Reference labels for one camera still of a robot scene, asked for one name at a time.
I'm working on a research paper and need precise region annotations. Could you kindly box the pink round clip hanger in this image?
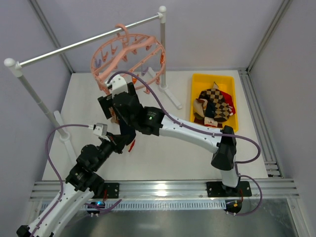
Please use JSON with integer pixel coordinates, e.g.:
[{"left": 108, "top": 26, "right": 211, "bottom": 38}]
[{"left": 90, "top": 24, "right": 166, "bottom": 95}]

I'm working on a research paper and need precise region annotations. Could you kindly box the navy santa sock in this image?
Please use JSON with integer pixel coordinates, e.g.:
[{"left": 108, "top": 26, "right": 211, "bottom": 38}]
[{"left": 204, "top": 102, "right": 219, "bottom": 127}]

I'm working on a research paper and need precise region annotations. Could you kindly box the beige maroon striped sock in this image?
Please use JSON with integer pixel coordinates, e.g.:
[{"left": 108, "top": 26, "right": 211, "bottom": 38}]
[{"left": 212, "top": 82, "right": 219, "bottom": 90}]

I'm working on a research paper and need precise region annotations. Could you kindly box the brown argyle sock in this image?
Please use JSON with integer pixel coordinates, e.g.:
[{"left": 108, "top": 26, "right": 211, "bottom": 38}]
[{"left": 198, "top": 88, "right": 230, "bottom": 122}]

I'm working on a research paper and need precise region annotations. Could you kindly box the red sock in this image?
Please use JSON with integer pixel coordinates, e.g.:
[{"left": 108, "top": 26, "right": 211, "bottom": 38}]
[{"left": 221, "top": 91, "right": 236, "bottom": 116}]

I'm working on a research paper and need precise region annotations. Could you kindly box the tan orange argyle sock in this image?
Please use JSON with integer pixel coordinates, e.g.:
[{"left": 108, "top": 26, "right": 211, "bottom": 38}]
[{"left": 110, "top": 108, "right": 119, "bottom": 124}]

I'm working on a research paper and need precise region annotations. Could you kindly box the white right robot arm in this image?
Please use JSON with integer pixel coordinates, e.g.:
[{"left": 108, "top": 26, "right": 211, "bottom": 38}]
[{"left": 98, "top": 82, "right": 240, "bottom": 192}]

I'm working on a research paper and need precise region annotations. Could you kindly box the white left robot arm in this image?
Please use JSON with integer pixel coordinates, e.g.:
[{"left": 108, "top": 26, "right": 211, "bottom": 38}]
[{"left": 16, "top": 132, "right": 129, "bottom": 237}]

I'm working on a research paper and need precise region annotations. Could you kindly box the yellow plastic tray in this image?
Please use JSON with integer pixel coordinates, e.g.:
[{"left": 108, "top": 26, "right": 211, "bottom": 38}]
[{"left": 190, "top": 74, "right": 238, "bottom": 132}]

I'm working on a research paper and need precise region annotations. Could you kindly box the white metal drying rack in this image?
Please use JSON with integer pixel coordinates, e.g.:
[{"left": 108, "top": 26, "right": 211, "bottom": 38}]
[{"left": 4, "top": 1, "right": 182, "bottom": 164}]

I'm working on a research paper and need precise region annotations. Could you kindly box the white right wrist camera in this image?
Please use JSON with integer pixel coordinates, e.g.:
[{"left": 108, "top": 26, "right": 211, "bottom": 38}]
[{"left": 106, "top": 75, "right": 128, "bottom": 96}]

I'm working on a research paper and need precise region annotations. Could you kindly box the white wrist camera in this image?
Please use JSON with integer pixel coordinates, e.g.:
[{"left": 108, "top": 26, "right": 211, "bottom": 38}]
[
  {"left": 106, "top": 75, "right": 128, "bottom": 96},
  {"left": 88, "top": 123, "right": 109, "bottom": 140}
]

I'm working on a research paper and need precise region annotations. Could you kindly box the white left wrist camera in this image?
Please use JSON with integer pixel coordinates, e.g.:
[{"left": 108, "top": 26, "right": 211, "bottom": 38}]
[{"left": 88, "top": 123, "right": 109, "bottom": 140}]

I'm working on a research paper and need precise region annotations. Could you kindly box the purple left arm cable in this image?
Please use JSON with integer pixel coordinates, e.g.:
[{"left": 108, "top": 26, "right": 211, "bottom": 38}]
[{"left": 29, "top": 124, "right": 123, "bottom": 237}]

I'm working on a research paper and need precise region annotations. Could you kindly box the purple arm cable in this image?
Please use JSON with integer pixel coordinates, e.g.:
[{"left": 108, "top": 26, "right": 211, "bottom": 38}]
[
  {"left": 29, "top": 124, "right": 123, "bottom": 237},
  {"left": 107, "top": 71, "right": 262, "bottom": 218}
]

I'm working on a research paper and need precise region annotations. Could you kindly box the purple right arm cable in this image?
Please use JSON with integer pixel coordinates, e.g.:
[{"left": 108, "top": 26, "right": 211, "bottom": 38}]
[{"left": 107, "top": 71, "right": 262, "bottom": 218}]

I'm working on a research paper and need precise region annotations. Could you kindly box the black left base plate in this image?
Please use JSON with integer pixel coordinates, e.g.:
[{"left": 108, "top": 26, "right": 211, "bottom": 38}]
[{"left": 100, "top": 182, "right": 120, "bottom": 199}]

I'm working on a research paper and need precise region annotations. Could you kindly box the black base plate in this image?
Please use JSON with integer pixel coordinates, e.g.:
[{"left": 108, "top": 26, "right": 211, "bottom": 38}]
[
  {"left": 100, "top": 182, "right": 120, "bottom": 199},
  {"left": 206, "top": 181, "right": 252, "bottom": 198}
]

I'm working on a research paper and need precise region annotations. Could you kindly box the white slotted cable duct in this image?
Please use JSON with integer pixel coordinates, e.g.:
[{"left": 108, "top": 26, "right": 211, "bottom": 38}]
[{"left": 114, "top": 199, "right": 226, "bottom": 211}]

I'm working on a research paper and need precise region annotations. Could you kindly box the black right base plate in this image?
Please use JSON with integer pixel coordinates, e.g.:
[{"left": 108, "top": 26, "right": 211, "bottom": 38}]
[{"left": 206, "top": 181, "right": 252, "bottom": 198}]

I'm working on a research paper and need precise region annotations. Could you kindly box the aluminium rail frame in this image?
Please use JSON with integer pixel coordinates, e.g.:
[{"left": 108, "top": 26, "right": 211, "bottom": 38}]
[{"left": 29, "top": 69, "right": 301, "bottom": 237}]

